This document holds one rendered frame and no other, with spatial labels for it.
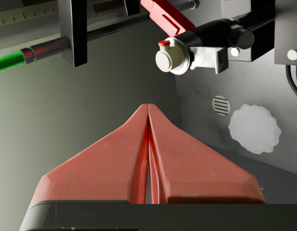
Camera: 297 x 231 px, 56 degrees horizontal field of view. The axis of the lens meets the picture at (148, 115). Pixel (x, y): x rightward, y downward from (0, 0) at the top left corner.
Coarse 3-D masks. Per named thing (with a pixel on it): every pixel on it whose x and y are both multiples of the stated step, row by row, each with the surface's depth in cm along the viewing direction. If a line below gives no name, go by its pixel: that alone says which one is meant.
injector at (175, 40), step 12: (252, 12) 26; (264, 12) 27; (204, 24) 22; (216, 24) 22; (228, 24) 23; (240, 24) 24; (252, 24) 25; (264, 24) 28; (180, 36) 20; (192, 36) 20; (204, 36) 21; (216, 36) 22; (228, 36) 22; (240, 36) 21; (252, 36) 21; (240, 48) 21; (180, 72) 21
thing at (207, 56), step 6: (192, 48) 19; (198, 48) 19; (204, 48) 19; (210, 48) 18; (216, 48) 18; (198, 54) 19; (204, 54) 19; (210, 54) 19; (192, 60) 20; (198, 60) 20; (204, 60) 19; (210, 60) 19; (192, 66) 20; (204, 66) 19; (210, 66) 19; (228, 66) 18
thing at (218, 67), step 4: (224, 48) 18; (216, 52) 17; (220, 52) 17; (224, 52) 18; (216, 56) 17; (220, 56) 17; (224, 56) 18; (216, 60) 17; (220, 60) 17; (224, 60) 18; (216, 64) 17; (220, 64) 17; (224, 64) 18; (216, 68) 18; (220, 68) 18; (224, 68) 18; (216, 72) 18; (220, 72) 18
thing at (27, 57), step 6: (24, 48) 32; (12, 54) 31; (18, 54) 32; (24, 54) 32; (30, 54) 32; (0, 60) 30; (6, 60) 31; (12, 60) 31; (18, 60) 31; (24, 60) 32; (30, 60) 32; (0, 66) 30; (6, 66) 31; (12, 66) 31
